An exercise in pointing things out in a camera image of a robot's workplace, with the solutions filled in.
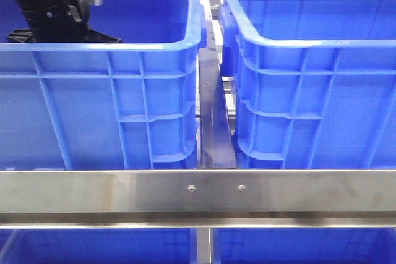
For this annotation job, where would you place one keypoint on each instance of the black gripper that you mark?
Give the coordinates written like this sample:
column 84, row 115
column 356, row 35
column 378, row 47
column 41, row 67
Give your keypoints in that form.
column 57, row 21

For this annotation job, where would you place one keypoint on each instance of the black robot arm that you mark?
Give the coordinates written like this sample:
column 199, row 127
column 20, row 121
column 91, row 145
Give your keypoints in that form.
column 57, row 21

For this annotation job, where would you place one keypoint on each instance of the left blue plastic crate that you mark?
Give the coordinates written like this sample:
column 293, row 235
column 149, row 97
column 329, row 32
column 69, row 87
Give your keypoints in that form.
column 82, row 106

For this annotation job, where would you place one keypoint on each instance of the blue plastic crate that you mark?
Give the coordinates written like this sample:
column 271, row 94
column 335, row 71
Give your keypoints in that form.
column 314, row 82
column 82, row 106

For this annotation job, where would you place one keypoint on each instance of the steel centre divider bar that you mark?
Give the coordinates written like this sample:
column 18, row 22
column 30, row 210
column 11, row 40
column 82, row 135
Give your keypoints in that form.
column 216, row 148

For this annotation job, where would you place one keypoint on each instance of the lower left blue crate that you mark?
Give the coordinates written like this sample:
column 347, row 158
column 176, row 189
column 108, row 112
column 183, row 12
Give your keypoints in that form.
column 100, row 246

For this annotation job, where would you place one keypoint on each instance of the right blue plastic crate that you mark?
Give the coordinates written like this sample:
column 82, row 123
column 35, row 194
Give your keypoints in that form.
column 314, row 82

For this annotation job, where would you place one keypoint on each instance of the lower right blue crate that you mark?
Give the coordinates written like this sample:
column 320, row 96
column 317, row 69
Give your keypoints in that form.
column 306, row 245

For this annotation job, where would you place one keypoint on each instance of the stainless steel rack rail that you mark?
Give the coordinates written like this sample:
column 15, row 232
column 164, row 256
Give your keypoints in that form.
column 161, row 199

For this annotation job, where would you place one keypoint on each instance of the left rail screw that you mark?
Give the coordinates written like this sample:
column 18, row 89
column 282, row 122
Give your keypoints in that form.
column 191, row 188

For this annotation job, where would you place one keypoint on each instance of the rail screw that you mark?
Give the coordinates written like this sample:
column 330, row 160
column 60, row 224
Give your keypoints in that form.
column 242, row 187
column 191, row 188

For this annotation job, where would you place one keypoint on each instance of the right rail screw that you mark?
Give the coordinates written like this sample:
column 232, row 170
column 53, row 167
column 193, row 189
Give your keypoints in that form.
column 242, row 187

